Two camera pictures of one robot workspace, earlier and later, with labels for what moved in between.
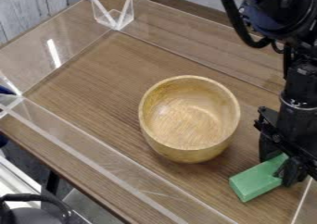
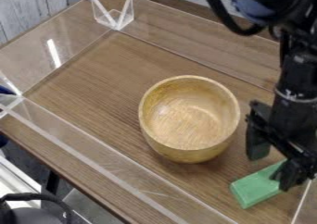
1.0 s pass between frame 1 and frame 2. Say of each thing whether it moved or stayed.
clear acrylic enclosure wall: stayed
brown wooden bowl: stayed
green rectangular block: moved
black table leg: stayed
